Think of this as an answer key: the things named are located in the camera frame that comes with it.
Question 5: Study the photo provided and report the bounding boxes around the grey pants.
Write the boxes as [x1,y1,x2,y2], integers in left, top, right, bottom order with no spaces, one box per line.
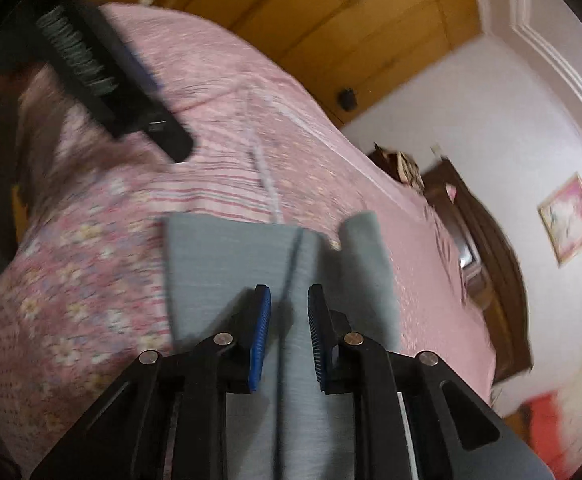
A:
[163,211,403,480]

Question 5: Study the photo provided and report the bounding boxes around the patterned cloth bundle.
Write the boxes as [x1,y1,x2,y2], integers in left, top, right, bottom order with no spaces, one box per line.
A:
[373,142,425,194]

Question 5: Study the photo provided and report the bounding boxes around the pink floral bedspread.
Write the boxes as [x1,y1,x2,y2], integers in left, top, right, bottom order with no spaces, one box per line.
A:
[0,2,498,480]

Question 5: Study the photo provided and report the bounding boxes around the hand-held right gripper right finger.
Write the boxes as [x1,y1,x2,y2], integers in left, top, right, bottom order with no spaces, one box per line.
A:
[307,283,555,480]

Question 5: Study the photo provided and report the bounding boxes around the dark wooden headboard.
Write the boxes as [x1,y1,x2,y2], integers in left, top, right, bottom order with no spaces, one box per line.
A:
[371,146,533,386]

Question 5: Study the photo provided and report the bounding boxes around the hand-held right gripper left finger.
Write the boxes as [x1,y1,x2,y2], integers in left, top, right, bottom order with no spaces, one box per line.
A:
[31,284,272,480]

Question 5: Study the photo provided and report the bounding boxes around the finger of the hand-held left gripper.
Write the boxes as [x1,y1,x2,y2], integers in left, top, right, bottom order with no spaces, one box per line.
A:
[35,4,122,141]
[65,0,195,164]

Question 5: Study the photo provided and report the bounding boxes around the pink framed picture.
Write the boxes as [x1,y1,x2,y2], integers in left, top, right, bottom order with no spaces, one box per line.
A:
[537,172,582,267]

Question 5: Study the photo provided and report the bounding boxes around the wooden wardrobe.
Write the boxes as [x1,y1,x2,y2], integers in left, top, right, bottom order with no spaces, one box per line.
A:
[78,0,483,127]

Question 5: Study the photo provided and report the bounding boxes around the red and floral curtain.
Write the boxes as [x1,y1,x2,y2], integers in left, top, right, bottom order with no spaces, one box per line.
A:
[518,391,582,480]

